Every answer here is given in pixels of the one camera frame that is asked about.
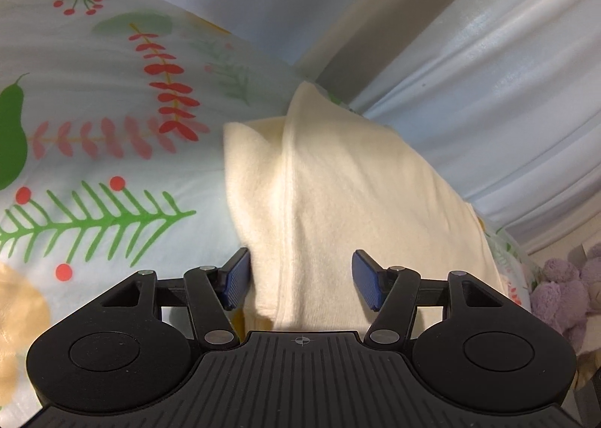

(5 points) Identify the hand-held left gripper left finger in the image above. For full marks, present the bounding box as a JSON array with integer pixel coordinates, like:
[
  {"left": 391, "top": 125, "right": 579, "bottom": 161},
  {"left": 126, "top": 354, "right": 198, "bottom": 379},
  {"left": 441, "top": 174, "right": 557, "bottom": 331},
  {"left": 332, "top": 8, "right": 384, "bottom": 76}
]
[{"left": 98, "top": 247, "right": 252, "bottom": 350}]

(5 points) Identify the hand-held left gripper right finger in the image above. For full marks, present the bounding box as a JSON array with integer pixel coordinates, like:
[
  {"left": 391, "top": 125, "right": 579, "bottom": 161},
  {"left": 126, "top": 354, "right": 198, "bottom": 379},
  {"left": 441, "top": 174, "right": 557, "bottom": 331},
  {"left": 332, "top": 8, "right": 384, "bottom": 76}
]
[{"left": 352, "top": 249, "right": 507, "bottom": 350}]

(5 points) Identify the white curtain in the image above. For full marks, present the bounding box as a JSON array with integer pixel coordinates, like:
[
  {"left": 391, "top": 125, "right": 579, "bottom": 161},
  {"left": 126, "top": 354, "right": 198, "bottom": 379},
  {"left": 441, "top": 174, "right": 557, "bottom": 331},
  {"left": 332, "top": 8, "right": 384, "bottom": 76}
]
[{"left": 28, "top": 0, "right": 601, "bottom": 255}]

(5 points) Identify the purple teddy bear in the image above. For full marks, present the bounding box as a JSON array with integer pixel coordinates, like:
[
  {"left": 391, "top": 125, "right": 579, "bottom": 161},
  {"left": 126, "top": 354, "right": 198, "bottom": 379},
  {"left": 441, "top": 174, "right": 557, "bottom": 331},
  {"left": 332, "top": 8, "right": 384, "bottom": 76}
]
[{"left": 530, "top": 245, "right": 601, "bottom": 354}]

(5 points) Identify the cream towel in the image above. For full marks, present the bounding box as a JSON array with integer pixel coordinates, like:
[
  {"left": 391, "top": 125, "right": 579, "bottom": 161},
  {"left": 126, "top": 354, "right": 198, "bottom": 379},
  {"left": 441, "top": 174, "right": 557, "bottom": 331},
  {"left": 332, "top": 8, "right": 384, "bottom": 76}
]
[{"left": 222, "top": 80, "right": 512, "bottom": 331}]

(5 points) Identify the floral bed sheet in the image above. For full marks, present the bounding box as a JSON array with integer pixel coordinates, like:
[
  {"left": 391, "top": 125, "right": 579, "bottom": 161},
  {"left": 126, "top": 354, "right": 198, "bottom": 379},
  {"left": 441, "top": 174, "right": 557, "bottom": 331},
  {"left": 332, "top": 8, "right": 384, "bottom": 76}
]
[{"left": 0, "top": 0, "right": 545, "bottom": 414}]

